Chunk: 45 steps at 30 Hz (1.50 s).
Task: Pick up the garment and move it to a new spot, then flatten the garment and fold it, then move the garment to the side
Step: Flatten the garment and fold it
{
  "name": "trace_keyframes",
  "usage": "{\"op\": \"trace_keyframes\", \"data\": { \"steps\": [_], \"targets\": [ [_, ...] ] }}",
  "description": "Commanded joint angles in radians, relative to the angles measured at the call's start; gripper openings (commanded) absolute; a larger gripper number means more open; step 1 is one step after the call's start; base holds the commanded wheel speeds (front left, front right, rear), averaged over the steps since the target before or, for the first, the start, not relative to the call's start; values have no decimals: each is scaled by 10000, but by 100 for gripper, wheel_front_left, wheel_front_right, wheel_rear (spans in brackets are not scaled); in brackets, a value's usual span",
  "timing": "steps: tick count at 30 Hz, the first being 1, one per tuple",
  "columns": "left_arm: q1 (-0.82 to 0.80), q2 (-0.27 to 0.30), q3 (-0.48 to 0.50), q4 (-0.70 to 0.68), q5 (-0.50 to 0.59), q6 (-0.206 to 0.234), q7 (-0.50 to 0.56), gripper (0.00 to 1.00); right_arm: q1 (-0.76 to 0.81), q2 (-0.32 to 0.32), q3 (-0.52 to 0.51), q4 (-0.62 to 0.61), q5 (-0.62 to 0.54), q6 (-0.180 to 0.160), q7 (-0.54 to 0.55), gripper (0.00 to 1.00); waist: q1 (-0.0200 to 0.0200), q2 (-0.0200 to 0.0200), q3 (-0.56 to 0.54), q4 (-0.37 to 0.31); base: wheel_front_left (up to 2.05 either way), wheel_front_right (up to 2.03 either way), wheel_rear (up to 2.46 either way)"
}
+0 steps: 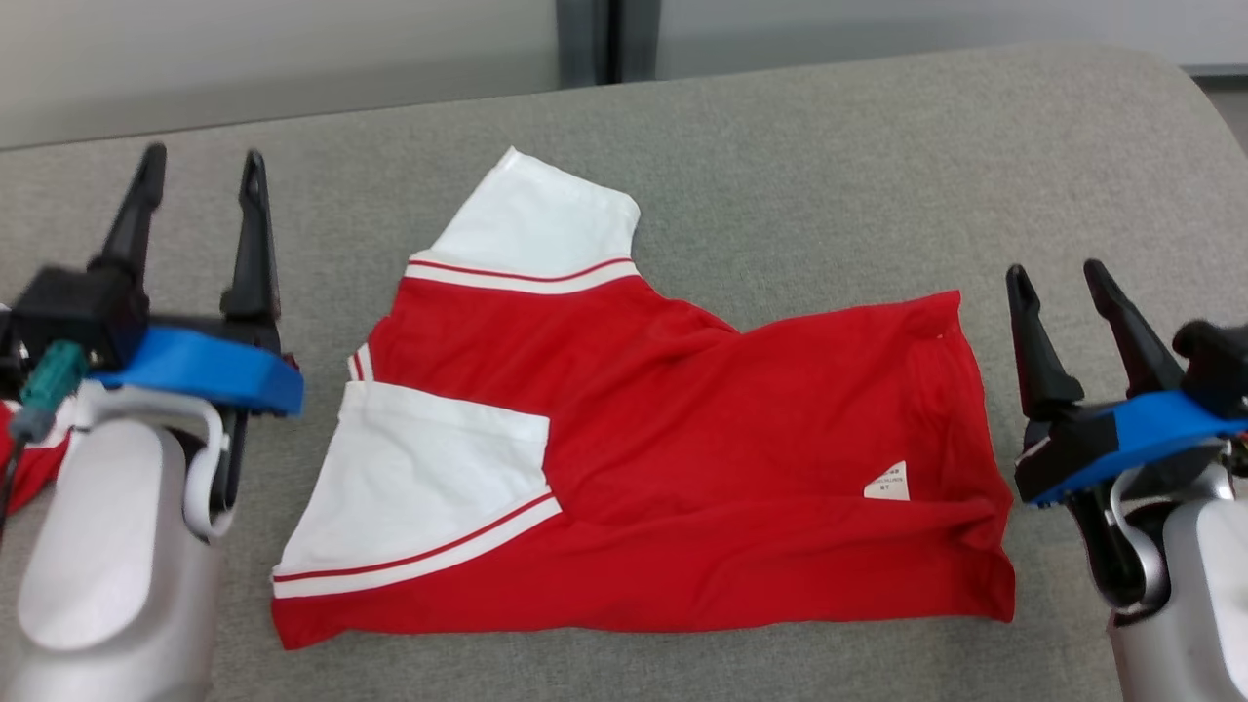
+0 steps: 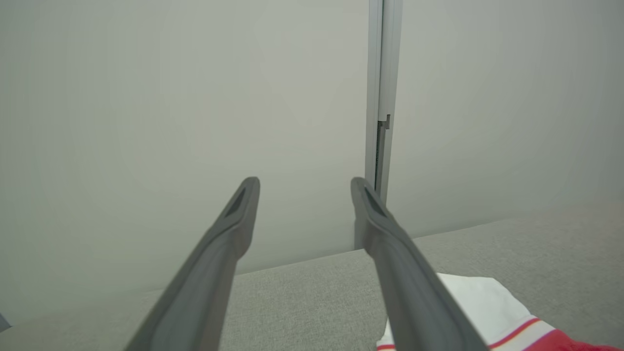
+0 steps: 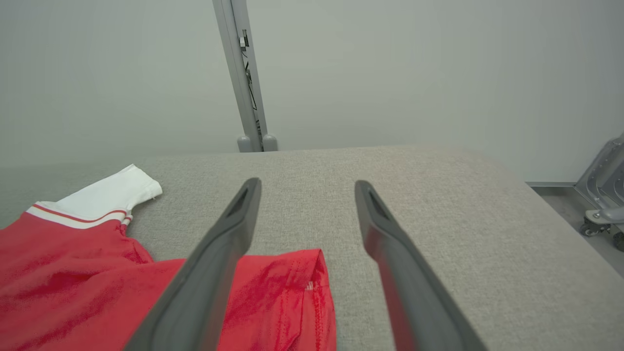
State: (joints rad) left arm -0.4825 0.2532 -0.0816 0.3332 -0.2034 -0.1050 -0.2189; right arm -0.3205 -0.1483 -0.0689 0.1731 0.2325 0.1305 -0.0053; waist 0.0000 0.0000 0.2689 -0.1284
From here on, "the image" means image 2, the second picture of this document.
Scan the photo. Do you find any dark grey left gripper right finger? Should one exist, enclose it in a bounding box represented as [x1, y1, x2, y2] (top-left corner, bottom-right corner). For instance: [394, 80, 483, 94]
[351, 177, 488, 351]

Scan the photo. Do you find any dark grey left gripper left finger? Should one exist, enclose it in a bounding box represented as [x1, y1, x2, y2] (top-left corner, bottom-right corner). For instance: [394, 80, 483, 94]
[124, 177, 261, 351]

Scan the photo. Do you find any red Bulls jersey white trim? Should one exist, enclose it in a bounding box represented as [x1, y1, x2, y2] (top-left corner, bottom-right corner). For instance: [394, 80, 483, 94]
[376, 273, 624, 351]

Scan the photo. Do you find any grey metal partition post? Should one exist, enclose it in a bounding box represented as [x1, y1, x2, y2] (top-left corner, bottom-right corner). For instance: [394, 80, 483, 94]
[354, 0, 404, 252]

